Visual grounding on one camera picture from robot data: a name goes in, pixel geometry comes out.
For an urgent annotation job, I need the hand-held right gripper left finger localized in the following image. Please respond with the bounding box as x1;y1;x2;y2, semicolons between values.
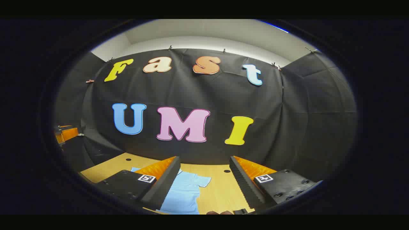
95;156;181;211

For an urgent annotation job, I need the black backdrop cloth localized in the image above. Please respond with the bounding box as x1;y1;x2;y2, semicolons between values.
54;48;358;183

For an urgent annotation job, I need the light blue T-shirt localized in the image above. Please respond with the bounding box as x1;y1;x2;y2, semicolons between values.
130;167;212;215

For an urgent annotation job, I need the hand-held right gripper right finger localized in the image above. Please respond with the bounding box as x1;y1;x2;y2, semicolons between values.
229;156;323;210

